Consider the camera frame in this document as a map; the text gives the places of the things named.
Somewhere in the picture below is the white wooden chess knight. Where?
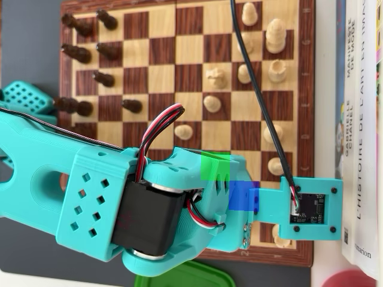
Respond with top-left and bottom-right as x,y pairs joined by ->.
206,67 -> 227,90

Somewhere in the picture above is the white pawn right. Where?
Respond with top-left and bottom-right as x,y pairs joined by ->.
263,124 -> 284,144

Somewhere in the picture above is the white wooden chess rook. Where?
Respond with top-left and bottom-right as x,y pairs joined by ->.
270,224 -> 293,248
268,59 -> 287,84

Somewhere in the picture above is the black camera cable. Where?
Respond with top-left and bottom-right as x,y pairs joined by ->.
229,0 -> 302,216

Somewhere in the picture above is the short red white black wire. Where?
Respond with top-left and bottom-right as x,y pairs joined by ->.
186,193 -> 227,231

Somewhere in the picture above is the thin black forearm cable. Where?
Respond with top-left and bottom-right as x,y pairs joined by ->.
0,106 -> 126,150

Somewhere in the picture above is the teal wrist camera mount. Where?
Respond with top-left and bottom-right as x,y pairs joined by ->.
250,175 -> 344,242

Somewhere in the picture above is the long red white black wire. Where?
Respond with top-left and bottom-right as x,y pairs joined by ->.
136,103 -> 186,184

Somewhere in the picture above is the dark brown chess pawn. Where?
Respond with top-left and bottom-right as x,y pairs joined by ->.
96,42 -> 120,60
92,70 -> 116,88
121,99 -> 143,114
95,8 -> 118,31

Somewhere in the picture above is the white wooden chess king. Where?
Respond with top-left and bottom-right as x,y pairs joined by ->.
265,18 -> 287,54

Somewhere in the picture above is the blue panda book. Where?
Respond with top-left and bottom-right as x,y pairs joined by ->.
333,0 -> 348,240

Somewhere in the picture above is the dark brown chess rook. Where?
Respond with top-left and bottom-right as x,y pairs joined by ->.
61,13 -> 93,38

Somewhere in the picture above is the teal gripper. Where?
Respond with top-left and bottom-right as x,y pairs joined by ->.
229,154 -> 251,251

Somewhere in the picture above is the red transparent measuring cup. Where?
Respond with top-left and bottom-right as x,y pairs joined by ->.
321,268 -> 378,287

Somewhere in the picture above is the wooden chessboard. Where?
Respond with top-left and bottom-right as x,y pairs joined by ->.
56,0 -> 315,268

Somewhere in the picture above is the teal perforated robot base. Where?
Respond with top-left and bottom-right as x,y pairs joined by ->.
0,80 -> 58,168

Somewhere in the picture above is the white wooden chess pawn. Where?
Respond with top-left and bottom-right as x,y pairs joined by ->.
203,95 -> 222,114
238,63 -> 254,84
174,124 -> 194,141
237,32 -> 254,55
241,2 -> 259,27

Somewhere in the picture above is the pink puzzle box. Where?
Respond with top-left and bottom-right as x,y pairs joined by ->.
373,0 -> 383,282

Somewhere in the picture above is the white Gabrielle Chanel book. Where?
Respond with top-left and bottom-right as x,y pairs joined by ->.
341,0 -> 360,265

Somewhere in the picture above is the green plastic lid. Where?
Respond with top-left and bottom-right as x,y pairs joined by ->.
133,259 -> 236,287

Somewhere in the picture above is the dark brown chess king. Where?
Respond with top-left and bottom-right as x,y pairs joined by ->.
53,97 -> 93,117

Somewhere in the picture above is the dark brown chess knight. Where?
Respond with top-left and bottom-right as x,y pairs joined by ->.
61,44 -> 92,65

